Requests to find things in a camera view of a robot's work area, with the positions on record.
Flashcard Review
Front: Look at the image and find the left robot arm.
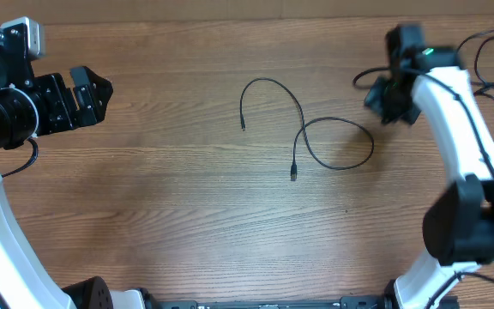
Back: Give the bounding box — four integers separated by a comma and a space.
0, 66, 159, 308

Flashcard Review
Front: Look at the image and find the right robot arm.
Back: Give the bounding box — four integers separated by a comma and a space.
364, 24, 494, 308

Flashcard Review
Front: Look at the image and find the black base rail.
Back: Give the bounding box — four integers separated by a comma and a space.
157, 295, 399, 309

